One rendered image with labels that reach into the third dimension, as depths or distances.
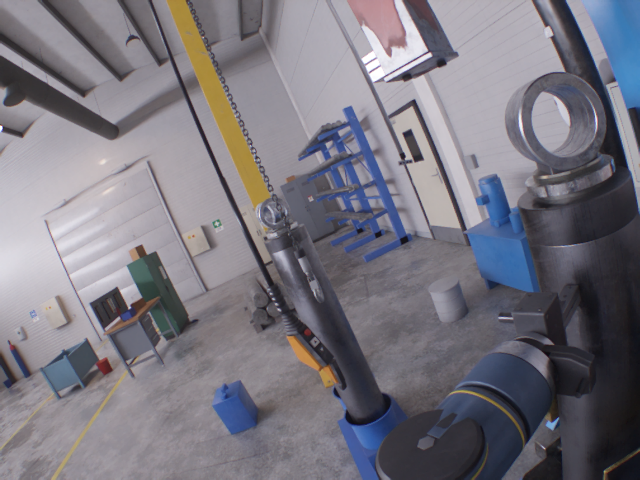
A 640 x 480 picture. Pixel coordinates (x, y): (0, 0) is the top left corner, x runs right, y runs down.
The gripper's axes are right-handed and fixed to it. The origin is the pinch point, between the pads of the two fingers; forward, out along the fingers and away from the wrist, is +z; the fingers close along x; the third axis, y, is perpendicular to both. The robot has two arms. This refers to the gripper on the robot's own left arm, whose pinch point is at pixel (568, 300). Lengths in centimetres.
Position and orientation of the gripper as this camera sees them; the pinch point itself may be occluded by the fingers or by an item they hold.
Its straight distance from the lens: 60.0
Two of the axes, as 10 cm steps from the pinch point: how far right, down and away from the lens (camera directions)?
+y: -5.0, 0.8, 8.6
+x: 4.0, 9.0, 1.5
